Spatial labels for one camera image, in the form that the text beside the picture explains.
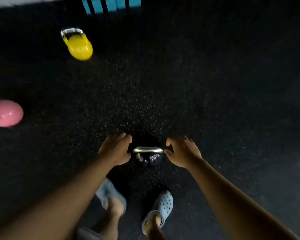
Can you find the person's right leg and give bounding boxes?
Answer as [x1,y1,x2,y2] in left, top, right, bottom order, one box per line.
[144,213,167,240]

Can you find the person's right light blue clog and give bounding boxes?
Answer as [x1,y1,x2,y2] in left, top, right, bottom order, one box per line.
[142,190,174,235]

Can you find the person's left light blue clog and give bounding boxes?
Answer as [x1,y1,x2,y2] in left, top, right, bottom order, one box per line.
[95,178,127,214]

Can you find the grey shorts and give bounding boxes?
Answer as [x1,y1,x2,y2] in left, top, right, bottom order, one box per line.
[76,228,103,240]

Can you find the pink kettlebell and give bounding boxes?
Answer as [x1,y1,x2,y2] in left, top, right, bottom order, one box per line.
[0,98,24,128]

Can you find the yellow kettlebell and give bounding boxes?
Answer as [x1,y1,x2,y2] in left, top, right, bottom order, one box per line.
[60,28,93,61]

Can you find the person's leg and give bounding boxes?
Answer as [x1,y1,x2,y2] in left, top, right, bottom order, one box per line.
[100,197,125,240]
[144,213,167,240]

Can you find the person's left leg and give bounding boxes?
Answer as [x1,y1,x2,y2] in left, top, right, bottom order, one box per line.
[100,197,125,240]

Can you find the person's left hand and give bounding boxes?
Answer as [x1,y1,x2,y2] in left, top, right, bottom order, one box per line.
[97,132,133,167]

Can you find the person's light blue clog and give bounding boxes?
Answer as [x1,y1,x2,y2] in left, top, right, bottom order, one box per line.
[142,190,174,235]
[95,178,127,214]

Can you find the person's right forearm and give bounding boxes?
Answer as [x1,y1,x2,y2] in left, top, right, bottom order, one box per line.
[187,157,300,240]

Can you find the blue black striped block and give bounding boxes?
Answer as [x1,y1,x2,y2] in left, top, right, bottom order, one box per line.
[81,0,142,15]

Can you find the person's left forearm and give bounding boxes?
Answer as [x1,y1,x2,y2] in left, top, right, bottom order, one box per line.
[0,157,115,240]

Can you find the black speckled rubber floor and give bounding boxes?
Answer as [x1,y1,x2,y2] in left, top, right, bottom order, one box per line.
[0,0,300,240]

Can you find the black kettlebell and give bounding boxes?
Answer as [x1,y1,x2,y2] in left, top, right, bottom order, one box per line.
[132,146,164,167]

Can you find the person's right hand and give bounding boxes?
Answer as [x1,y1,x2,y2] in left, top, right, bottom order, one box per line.
[164,135,203,169]

